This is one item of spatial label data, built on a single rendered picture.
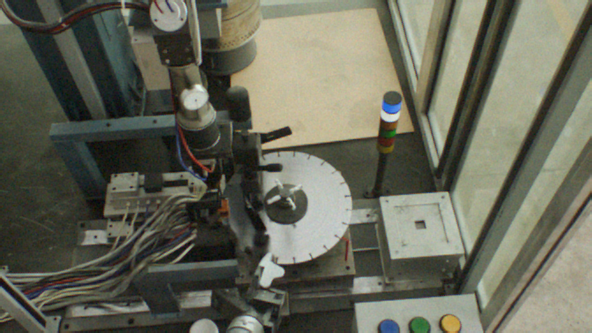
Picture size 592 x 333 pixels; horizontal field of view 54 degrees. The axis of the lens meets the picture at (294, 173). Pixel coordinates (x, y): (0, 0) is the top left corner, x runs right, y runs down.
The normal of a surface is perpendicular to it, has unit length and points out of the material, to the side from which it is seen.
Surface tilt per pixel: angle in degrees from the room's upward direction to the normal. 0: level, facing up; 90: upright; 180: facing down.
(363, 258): 0
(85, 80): 90
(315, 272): 0
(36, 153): 0
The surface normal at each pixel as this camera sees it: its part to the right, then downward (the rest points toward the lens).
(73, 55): 0.07, 0.81
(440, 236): -0.03, -0.58
